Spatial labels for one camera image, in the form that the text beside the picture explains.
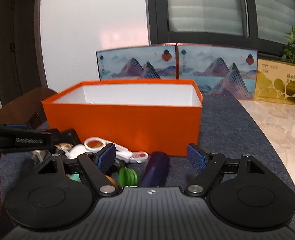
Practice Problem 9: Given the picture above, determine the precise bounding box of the tan gourd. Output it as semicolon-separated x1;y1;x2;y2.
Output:
105;175;119;189

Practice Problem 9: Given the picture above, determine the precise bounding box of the teal small object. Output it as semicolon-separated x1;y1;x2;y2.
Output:
67;174;81;182

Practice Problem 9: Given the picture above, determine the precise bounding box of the white earbuds case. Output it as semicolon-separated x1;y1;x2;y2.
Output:
66;144;87;159

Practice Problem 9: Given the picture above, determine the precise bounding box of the white magnifying glass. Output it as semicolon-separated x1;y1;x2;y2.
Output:
84;137;149;164

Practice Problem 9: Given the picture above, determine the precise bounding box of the green ribbed disc toy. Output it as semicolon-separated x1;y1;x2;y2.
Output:
118;167;139;187

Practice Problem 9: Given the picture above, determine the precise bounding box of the black rectangular box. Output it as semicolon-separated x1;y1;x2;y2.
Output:
47;128;82;147

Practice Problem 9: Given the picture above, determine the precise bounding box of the purple cylinder bottle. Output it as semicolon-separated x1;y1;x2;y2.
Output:
139;152;170;187

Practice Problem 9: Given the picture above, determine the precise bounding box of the small beige figurine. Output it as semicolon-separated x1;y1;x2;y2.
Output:
55;142;73;152

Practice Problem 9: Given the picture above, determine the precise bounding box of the brown wooden chair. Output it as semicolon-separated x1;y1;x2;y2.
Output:
0;87;57;129

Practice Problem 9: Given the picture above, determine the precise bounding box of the white power adapter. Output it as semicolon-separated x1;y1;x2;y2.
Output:
31;150;49;165

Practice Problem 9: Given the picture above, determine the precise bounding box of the orange storage box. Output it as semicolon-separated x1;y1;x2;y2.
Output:
42;79;203;157

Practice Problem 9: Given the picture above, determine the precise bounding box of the right mountain painting panel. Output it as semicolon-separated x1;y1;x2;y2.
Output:
178;44;258;100

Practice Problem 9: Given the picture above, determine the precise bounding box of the mountain painting panel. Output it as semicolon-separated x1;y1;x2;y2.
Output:
96;45;177;80
178;44;258;100

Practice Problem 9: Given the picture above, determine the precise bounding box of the yellow gift box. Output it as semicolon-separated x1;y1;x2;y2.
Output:
254;59;295;105

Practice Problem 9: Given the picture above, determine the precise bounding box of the left mountain painting panel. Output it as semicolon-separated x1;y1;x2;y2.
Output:
96;45;177;80

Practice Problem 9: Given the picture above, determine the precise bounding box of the dark wooden door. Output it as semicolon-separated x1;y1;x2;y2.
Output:
0;0;41;105

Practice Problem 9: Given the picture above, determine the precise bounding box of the dark framed window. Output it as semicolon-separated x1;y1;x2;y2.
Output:
147;0;295;57

